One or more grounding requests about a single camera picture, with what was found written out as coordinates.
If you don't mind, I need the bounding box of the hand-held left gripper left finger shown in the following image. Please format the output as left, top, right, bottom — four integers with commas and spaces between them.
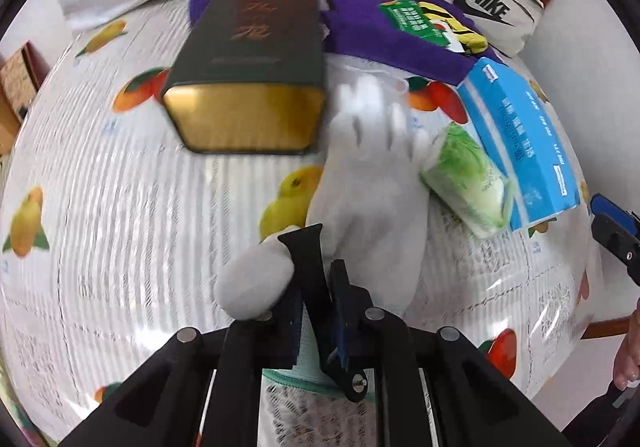
60, 289, 305, 447

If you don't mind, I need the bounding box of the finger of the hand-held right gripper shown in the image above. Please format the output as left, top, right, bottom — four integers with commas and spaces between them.
590, 193, 640, 229
591, 212, 640, 287

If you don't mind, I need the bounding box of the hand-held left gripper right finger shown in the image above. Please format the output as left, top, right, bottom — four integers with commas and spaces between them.
327, 258, 575, 447

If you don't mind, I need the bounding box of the blue tissue pack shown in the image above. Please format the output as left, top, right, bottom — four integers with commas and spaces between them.
456, 57, 584, 233

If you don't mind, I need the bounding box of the white knit glove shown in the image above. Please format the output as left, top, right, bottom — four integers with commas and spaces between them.
214, 74, 437, 390

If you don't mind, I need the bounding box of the green packet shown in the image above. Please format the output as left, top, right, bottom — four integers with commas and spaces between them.
378, 0, 468, 52

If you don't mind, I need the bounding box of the dark green tin box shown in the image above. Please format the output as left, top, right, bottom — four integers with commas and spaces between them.
161, 0, 329, 156

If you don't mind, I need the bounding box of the person's right forearm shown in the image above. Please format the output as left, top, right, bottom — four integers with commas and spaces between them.
560, 377, 640, 447

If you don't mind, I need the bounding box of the person's right hand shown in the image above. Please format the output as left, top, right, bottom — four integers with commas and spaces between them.
613, 298, 640, 391

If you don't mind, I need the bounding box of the cabbage print tissue packet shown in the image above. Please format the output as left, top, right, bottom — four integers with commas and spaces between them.
420, 122, 519, 241

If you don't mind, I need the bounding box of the fruit print tablecloth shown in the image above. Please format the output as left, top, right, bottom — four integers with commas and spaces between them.
0, 2, 608, 447

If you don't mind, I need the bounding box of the yellow black small pouch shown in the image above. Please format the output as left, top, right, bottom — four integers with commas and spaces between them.
417, 1, 490, 56

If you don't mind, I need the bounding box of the purple fleece cloth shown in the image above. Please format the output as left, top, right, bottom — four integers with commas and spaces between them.
189, 0, 501, 88

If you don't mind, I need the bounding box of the brown patterned box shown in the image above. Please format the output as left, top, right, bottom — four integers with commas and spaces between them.
0, 41, 49, 122

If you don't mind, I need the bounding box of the brown wooden rail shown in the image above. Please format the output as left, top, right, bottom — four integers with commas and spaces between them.
582, 316, 634, 341

